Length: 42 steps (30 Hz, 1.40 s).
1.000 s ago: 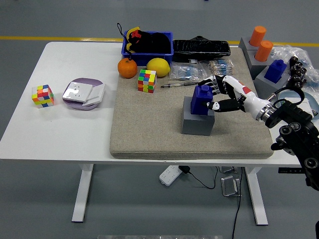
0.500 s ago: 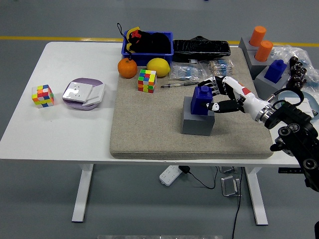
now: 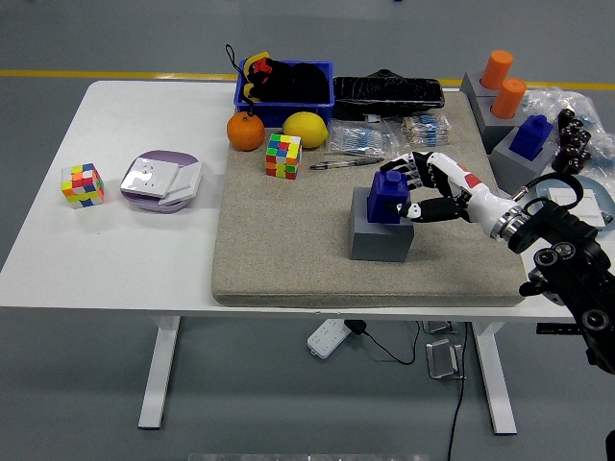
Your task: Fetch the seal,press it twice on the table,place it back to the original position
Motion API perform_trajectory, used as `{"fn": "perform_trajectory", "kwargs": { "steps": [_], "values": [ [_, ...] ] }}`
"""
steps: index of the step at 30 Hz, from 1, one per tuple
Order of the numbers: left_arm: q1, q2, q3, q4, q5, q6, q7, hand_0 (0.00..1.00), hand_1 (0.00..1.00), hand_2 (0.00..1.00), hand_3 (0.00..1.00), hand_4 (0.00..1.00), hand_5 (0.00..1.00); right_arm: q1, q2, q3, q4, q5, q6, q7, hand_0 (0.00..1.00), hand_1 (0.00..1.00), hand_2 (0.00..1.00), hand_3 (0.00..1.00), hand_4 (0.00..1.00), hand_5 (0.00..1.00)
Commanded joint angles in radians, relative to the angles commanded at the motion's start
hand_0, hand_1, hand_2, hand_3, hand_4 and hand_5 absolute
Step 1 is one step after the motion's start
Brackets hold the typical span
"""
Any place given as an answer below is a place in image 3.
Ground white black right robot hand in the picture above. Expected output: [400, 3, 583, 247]
[379, 152, 523, 239]

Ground blue square seal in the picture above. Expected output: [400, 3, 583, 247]
[509, 114, 554, 162]
[367, 171, 410, 225]

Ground grey seal holder block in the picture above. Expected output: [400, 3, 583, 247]
[459, 71, 499, 102]
[490, 125, 558, 196]
[473, 93, 525, 155]
[350, 186, 415, 263]

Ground orange cylinder seal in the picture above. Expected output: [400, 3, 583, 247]
[489, 77, 528, 120]
[480, 49, 515, 91]

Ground light blue plate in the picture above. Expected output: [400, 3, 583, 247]
[535, 175, 615, 234]

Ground crumpled clear plastic bag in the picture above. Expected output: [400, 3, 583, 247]
[521, 86, 615, 172]

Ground clear bag of blue resistors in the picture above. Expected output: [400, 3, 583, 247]
[329, 119, 401, 160]

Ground black keyboard in plastic wrap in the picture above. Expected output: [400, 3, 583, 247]
[332, 69, 446, 121]

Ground clear silver pen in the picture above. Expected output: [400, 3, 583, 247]
[309, 156, 385, 171]

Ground white table leg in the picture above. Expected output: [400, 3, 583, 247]
[470, 321, 519, 436]
[137, 315, 183, 430]

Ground yellow lemon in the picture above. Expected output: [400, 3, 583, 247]
[282, 110, 331, 149]

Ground grey-brown mat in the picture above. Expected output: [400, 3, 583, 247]
[210, 90, 529, 308]

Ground colourful puzzle cube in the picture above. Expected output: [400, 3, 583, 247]
[265, 133, 303, 181]
[61, 162, 106, 210]

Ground white power strip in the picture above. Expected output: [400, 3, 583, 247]
[307, 318, 351, 359]

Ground blue plastic bin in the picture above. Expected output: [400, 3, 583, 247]
[234, 60, 336, 129]

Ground orange fruit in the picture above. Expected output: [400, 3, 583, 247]
[226, 110, 266, 153]

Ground purple plate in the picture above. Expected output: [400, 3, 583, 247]
[119, 150, 204, 216]

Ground white wall switch panel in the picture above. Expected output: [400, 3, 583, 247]
[158, 160, 204, 206]
[547, 187, 607, 228]

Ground large metal bracket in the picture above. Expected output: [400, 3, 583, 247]
[426, 338, 468, 381]

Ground black plug with cord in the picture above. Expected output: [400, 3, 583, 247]
[345, 319, 422, 365]

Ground black floor cable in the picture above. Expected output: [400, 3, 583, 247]
[446, 321, 470, 461]

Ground black pouch with strap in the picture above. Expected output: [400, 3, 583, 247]
[225, 43, 332, 116]

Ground white wall socket panel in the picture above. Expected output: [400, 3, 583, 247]
[120, 157, 180, 199]

